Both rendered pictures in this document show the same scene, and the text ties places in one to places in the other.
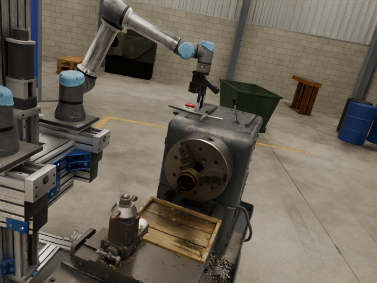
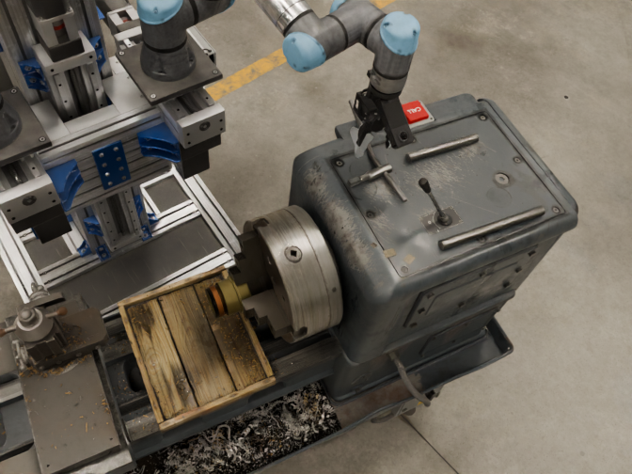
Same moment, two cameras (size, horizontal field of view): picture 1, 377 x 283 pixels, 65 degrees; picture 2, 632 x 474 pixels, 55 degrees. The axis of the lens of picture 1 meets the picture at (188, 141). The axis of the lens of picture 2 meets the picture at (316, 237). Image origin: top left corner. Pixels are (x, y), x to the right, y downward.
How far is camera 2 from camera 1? 121 cm
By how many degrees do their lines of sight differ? 48
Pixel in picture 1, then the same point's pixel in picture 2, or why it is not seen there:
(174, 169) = not seen: hidden behind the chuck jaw
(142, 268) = (48, 395)
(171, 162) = not seen: hidden behind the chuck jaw
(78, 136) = (163, 106)
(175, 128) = (297, 175)
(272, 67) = not seen: outside the picture
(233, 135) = (366, 260)
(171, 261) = (88, 408)
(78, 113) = (166, 68)
